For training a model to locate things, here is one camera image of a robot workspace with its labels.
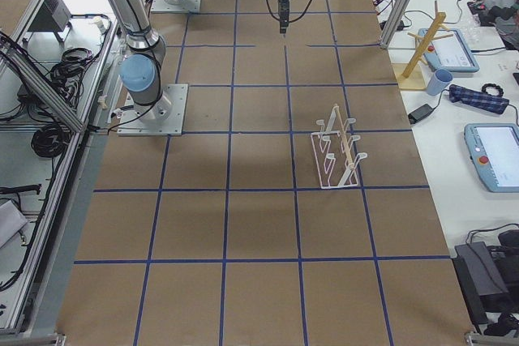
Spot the blue cup on side table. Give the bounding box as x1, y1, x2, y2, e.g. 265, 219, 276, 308
426, 69, 453, 96

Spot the wooden mug tree stand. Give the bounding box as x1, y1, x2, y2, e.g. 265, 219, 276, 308
393, 2, 453, 91

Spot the blue teach pendant far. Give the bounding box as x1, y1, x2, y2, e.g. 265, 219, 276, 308
423, 28, 479, 73

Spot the blue teach pendant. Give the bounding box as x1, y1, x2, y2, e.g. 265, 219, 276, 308
423, 28, 479, 73
464, 123, 518, 193

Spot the blue plaid pouch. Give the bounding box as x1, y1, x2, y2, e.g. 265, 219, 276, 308
448, 84, 509, 114

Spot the blue teach pendant near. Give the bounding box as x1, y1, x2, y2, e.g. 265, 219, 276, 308
464, 123, 518, 193

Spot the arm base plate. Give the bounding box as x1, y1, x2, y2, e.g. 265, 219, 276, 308
151, 0, 201, 14
116, 84, 188, 136

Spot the white wire cup rack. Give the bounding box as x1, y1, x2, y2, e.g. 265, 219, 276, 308
310, 104, 367, 190

